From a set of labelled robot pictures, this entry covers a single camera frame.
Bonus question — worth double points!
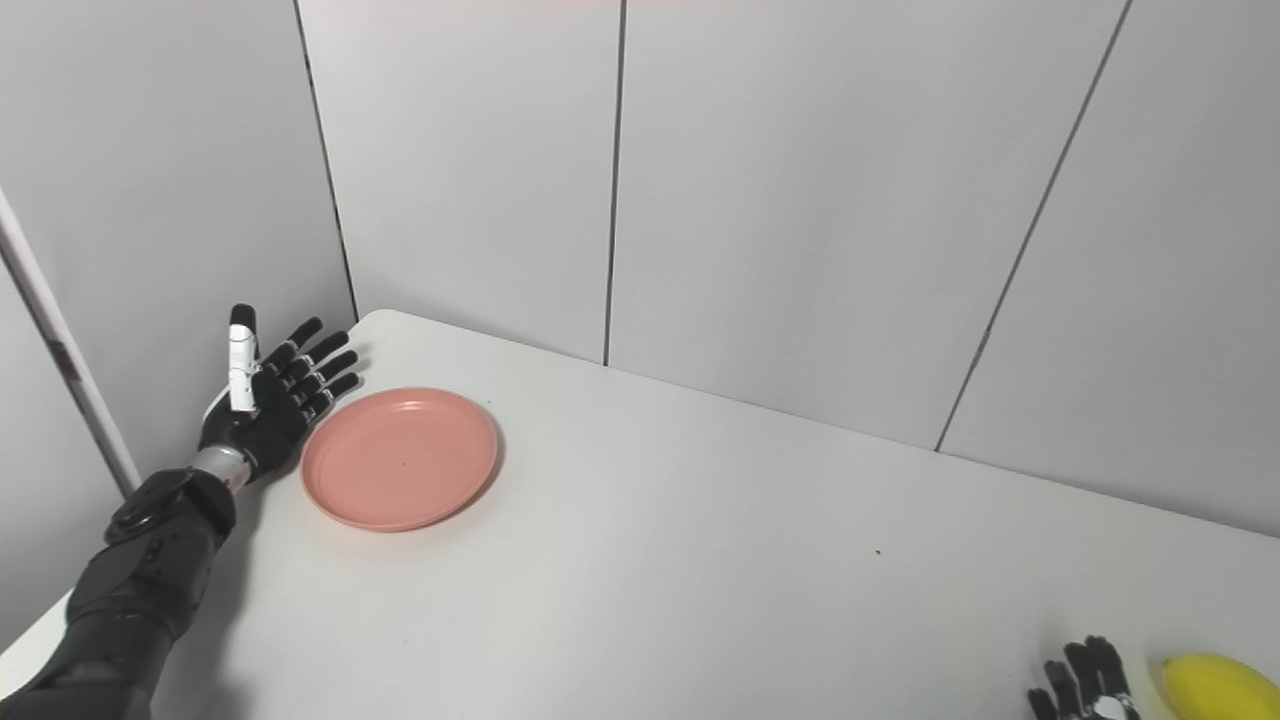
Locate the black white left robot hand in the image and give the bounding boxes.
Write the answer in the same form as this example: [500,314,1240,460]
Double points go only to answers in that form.
[198,303,361,486]

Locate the white partition post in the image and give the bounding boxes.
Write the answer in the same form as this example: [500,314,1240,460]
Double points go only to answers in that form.
[0,185,143,498]

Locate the pink round plate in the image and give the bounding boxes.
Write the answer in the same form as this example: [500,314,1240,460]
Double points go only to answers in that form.
[300,387,499,533]

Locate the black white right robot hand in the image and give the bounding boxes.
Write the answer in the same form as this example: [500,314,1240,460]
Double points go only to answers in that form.
[1027,635,1141,720]

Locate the yellow lemon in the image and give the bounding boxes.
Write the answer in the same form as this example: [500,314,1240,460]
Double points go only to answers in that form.
[1160,653,1280,720]

